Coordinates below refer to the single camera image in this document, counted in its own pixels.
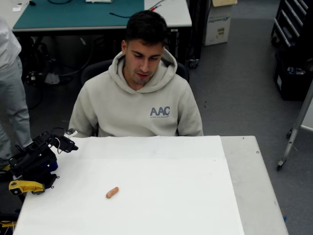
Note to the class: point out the man in beige hoodie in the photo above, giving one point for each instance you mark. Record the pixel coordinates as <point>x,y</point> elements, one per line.
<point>127,110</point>

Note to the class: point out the grey metal wheeled stand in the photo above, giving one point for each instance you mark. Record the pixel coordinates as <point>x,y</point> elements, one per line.
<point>294,132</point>

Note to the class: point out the black rolling rack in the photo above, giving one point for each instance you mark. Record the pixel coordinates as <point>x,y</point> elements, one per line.
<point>195,29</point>

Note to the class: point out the small white wrist camera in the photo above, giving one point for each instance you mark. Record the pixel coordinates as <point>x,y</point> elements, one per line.
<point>71,132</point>

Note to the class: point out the white workbench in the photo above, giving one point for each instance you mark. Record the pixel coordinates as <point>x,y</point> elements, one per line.
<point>176,14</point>

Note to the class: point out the black storage bin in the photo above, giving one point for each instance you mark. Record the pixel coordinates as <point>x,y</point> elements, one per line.
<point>291,85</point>

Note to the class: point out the yellow clamp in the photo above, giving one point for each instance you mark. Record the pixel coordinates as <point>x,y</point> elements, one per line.
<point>24,186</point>
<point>8,224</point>

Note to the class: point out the small orange sausage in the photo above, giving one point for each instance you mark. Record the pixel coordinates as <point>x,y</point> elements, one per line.
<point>112,192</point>

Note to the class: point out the black office chair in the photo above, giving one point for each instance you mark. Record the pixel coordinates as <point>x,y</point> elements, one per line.
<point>95,69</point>

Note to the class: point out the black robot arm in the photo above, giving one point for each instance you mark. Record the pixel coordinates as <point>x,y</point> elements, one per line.
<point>31,159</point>

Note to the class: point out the black drawer cabinet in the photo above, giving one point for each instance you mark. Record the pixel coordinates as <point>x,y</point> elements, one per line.
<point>291,22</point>

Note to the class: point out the red screwdriver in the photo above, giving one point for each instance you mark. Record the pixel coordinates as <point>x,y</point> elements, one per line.
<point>153,8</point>

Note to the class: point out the white cloth bundle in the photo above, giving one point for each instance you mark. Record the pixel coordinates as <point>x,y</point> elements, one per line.
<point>99,1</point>

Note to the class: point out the green cutting mat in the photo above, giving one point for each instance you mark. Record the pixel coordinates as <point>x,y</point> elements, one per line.
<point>73,14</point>

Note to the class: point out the standing person in grey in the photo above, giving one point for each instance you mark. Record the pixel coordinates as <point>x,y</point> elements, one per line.
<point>12,98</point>

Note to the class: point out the white cardboard box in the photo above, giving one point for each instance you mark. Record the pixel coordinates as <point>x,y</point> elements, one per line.
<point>217,27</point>

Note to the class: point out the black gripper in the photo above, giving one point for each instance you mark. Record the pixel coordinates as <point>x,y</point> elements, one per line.
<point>66,144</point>

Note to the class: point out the white sheet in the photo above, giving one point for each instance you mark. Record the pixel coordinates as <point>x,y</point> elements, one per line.
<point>159,183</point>

